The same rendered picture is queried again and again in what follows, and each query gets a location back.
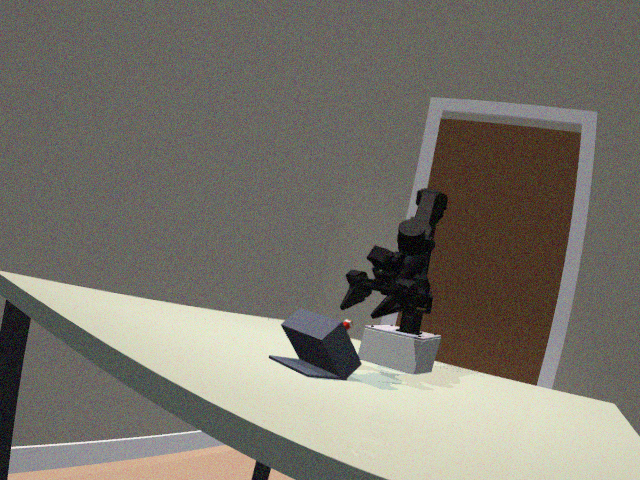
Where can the grey sloped panel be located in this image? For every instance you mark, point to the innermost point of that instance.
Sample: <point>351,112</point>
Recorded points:
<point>322,344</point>

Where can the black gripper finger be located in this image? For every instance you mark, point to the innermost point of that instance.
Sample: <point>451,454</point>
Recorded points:
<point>354,294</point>
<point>394,302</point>

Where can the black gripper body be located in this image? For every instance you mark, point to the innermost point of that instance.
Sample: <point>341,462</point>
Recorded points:
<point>383,281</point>

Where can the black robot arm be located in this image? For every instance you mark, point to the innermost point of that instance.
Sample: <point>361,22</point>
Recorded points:
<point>415,243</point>

